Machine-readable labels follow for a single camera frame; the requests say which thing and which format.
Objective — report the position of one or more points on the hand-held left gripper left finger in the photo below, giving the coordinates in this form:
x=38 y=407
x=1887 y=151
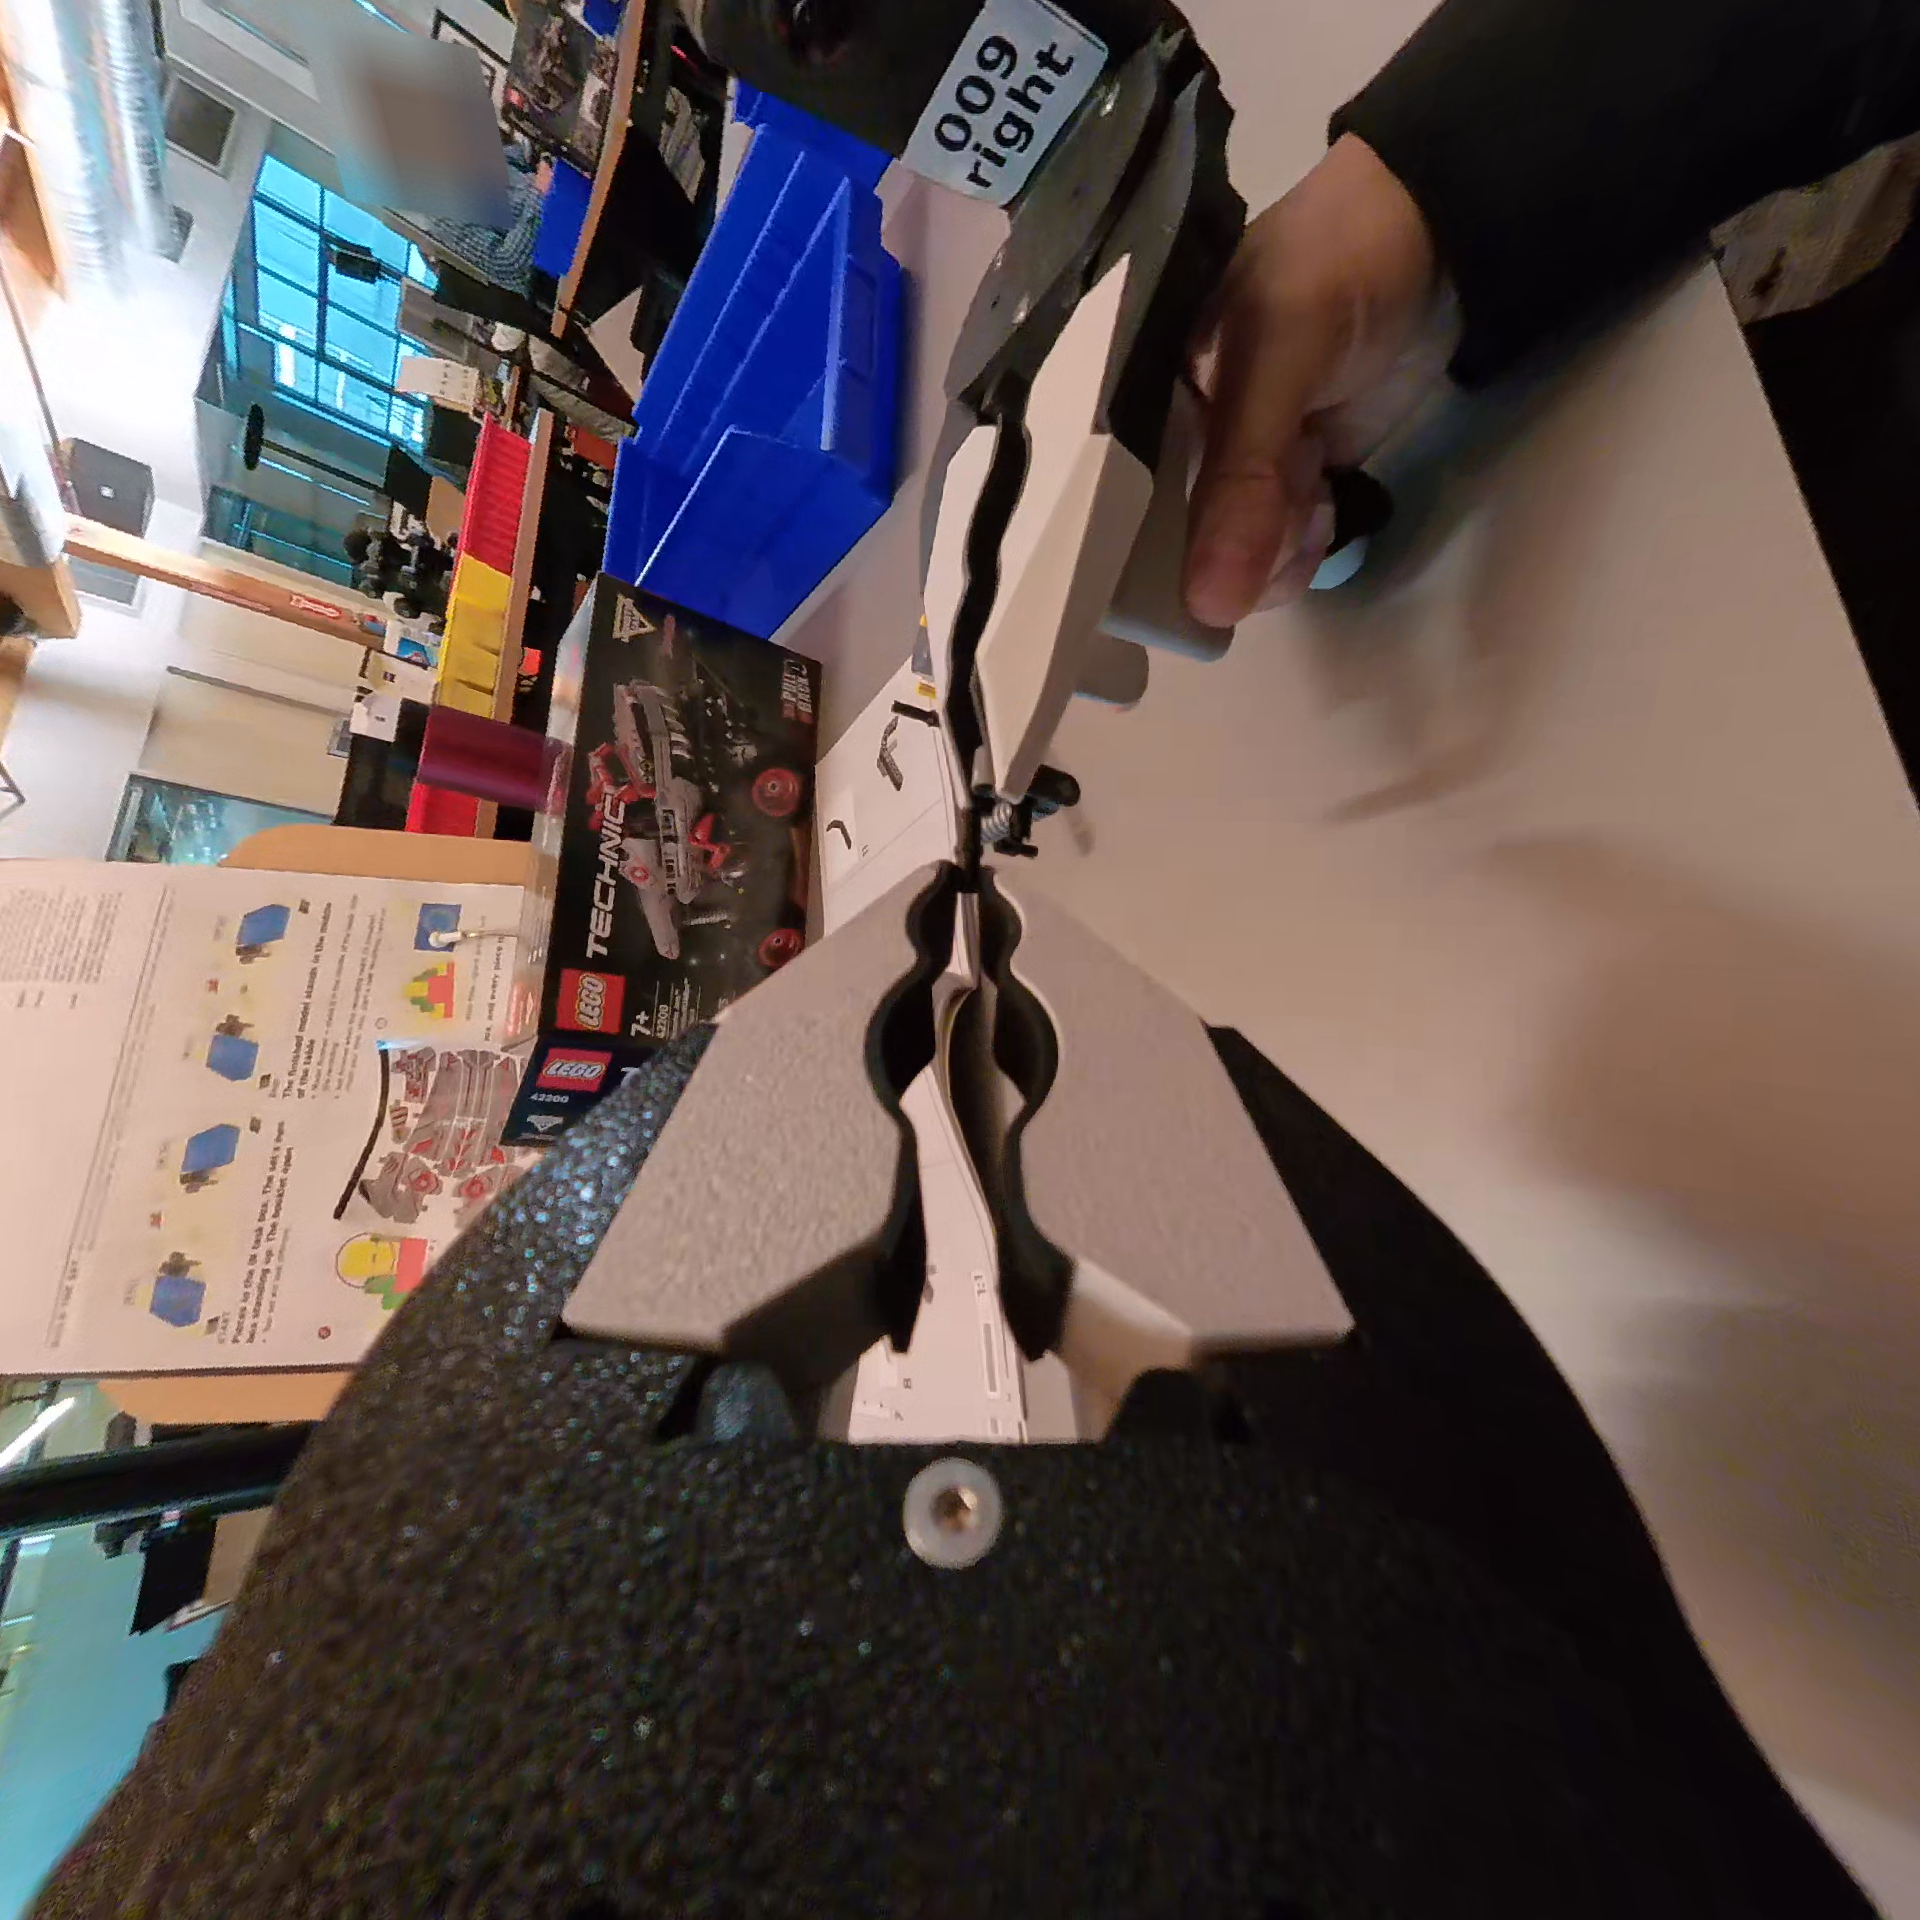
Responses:
x=750 y=1171

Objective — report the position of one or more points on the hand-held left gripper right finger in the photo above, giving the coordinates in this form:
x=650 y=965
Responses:
x=1170 y=1186

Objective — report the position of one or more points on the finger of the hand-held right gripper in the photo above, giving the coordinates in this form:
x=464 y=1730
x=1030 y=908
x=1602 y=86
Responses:
x=1065 y=571
x=950 y=556

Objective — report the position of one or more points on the small building brick assembly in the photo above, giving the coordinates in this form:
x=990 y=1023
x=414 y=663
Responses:
x=1028 y=804

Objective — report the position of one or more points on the light grey desk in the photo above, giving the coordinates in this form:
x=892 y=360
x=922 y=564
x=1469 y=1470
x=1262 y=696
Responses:
x=1501 y=781

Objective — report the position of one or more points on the person's right hand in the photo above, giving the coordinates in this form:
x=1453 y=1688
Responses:
x=1290 y=347

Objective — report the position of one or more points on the white instruction booklet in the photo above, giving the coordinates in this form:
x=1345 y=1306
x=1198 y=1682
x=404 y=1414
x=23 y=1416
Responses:
x=886 y=796

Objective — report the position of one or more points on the black toy set box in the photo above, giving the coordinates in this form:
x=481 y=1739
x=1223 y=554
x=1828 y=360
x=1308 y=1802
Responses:
x=676 y=839

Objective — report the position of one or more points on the row of red bins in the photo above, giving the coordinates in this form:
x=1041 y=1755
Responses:
x=503 y=480

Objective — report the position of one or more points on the row of yellow bins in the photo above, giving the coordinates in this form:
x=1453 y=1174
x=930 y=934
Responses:
x=476 y=615

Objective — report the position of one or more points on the maroon bottle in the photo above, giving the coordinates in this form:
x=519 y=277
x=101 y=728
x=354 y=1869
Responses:
x=481 y=758

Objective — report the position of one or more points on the brown cardboard board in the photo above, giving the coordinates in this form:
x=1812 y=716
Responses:
x=375 y=844

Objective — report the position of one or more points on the printed instruction poster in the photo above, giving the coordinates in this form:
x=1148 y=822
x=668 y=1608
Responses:
x=149 y=1080

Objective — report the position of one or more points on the large window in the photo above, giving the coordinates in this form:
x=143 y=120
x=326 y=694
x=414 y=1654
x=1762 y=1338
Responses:
x=301 y=331

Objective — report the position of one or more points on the black metal bar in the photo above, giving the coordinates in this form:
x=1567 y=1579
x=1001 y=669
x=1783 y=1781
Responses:
x=135 y=1477

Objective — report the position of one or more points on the silver air duct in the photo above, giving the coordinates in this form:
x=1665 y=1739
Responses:
x=128 y=107

